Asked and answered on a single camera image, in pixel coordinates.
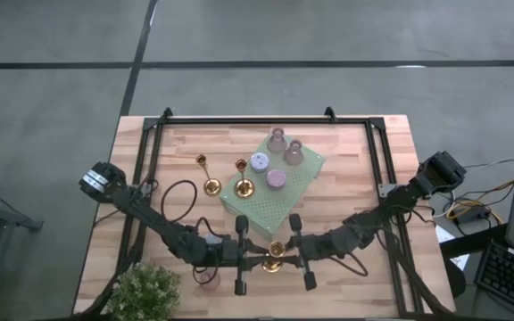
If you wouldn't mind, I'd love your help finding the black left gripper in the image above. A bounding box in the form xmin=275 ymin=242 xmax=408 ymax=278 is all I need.
xmin=215 ymin=214 xmax=270 ymax=297

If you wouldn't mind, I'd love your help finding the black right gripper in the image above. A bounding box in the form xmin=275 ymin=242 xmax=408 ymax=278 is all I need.
xmin=281 ymin=213 xmax=334 ymax=291

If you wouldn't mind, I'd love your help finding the gold candlestick holder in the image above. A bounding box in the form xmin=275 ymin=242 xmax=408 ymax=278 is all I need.
xmin=195 ymin=153 xmax=223 ymax=197
xmin=233 ymin=159 xmax=256 ymax=200
xmin=261 ymin=240 xmax=287 ymax=274

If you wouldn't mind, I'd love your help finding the pink candle tin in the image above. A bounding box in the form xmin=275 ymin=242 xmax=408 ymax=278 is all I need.
xmin=265 ymin=168 xmax=288 ymax=191

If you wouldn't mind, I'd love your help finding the lavender patterned candle tin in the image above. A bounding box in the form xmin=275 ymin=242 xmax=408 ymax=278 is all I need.
xmin=249 ymin=152 xmax=270 ymax=174

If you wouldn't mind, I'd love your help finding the green perforated metal shelf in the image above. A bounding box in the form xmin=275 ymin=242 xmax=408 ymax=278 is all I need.
xmin=219 ymin=132 xmax=327 ymax=243

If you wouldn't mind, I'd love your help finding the potted artificial plant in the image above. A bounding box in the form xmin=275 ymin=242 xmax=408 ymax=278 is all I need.
xmin=100 ymin=261 xmax=183 ymax=321

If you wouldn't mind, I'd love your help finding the white paper sheet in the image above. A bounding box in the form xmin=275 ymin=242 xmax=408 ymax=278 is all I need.
xmin=434 ymin=224 xmax=454 ymax=244
xmin=451 ymin=253 xmax=470 ymax=272

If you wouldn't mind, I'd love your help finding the black side desk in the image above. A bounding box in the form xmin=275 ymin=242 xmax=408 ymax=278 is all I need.
xmin=439 ymin=222 xmax=508 ymax=259

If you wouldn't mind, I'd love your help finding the black power adapter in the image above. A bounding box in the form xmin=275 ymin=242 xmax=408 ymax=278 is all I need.
xmin=455 ymin=205 xmax=493 ymax=226

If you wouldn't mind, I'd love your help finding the black keyboard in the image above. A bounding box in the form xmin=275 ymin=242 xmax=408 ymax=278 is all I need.
xmin=473 ymin=240 xmax=514 ymax=318

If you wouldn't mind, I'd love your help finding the black floor stand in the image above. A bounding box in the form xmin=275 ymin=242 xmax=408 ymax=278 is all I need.
xmin=0 ymin=177 xmax=44 ymax=234

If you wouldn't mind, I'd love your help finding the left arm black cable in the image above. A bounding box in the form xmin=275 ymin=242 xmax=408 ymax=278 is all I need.
xmin=160 ymin=178 xmax=222 ymax=240

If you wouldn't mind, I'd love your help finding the black aluminium frame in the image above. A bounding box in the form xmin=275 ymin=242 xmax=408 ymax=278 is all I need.
xmin=71 ymin=106 xmax=457 ymax=320

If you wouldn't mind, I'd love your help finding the yellow cable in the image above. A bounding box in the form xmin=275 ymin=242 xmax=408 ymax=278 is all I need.
xmin=445 ymin=179 xmax=514 ymax=226

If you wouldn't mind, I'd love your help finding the grey cable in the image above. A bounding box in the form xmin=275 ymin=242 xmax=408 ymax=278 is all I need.
xmin=464 ymin=155 xmax=514 ymax=169

